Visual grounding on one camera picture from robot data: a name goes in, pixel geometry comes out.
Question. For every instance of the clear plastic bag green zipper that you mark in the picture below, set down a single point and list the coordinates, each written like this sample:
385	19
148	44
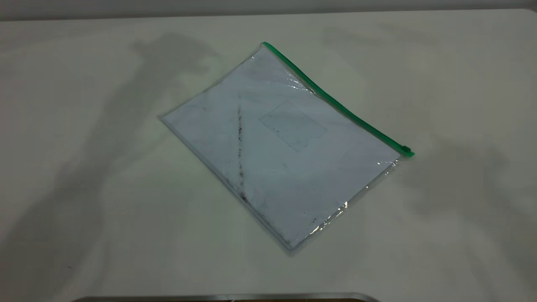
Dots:
335	176

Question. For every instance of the green zipper slider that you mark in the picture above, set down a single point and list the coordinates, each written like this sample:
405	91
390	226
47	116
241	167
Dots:
406	149

